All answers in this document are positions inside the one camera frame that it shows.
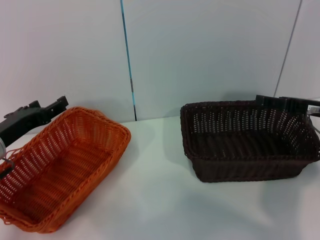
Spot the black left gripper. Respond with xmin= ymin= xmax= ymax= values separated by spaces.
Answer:
xmin=0 ymin=95 xmax=69 ymax=146

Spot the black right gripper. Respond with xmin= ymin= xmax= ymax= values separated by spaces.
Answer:
xmin=255 ymin=95 xmax=320 ymax=116

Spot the orange woven plastic basket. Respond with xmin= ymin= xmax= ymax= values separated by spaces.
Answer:
xmin=0 ymin=106 xmax=133 ymax=235

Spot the dark brown woven basket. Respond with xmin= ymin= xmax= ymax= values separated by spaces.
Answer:
xmin=179 ymin=99 xmax=320 ymax=184

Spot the gray wall seam strip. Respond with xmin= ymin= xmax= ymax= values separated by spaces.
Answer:
xmin=272 ymin=0 xmax=305 ymax=100

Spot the blue wall seam strip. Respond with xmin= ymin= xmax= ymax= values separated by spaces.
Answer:
xmin=119 ymin=0 xmax=138 ymax=122

